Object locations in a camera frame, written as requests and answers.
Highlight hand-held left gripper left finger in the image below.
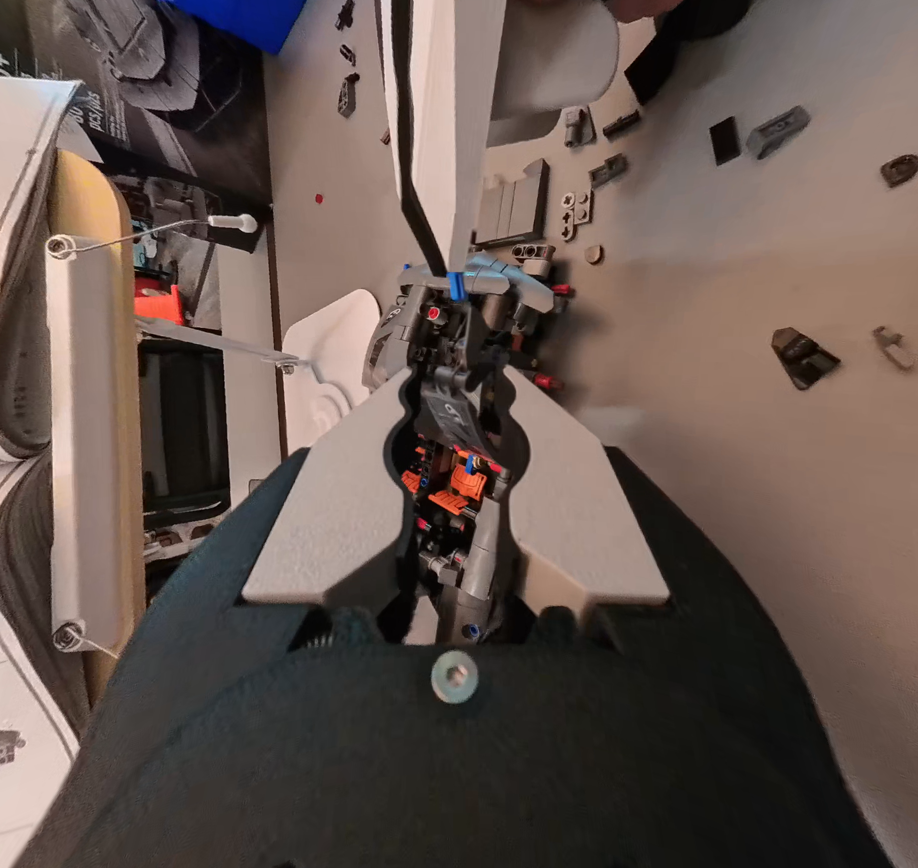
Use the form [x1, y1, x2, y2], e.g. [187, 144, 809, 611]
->
[241, 368, 417, 643]

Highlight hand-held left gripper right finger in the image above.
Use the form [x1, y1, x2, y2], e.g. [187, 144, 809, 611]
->
[502, 366, 671, 643]

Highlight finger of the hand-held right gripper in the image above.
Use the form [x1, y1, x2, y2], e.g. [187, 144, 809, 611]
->
[372, 0, 447, 275]
[402, 0, 510, 280]

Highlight grey lego car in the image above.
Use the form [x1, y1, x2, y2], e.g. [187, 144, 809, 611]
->
[362, 251, 575, 643]

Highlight scattered dark lego pieces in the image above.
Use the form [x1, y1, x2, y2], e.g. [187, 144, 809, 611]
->
[336, 0, 361, 119]

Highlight black flat lego tile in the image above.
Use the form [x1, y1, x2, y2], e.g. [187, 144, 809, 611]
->
[709, 117, 742, 166]

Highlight dark grey lego connector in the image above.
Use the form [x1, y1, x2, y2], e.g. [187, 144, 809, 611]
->
[744, 104, 813, 161]

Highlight dark printed set box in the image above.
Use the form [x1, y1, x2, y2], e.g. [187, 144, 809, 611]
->
[14, 0, 273, 206]

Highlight black curved lego slope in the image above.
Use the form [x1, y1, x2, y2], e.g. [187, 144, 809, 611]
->
[771, 326, 842, 391]

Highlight white book stand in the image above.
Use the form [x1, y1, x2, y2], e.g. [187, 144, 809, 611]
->
[44, 150, 381, 704]

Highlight orange plastic case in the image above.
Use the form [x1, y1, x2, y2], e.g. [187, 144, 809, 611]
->
[135, 285, 186, 326]

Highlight instruction booklet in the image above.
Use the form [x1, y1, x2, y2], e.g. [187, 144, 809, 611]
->
[0, 78, 105, 822]

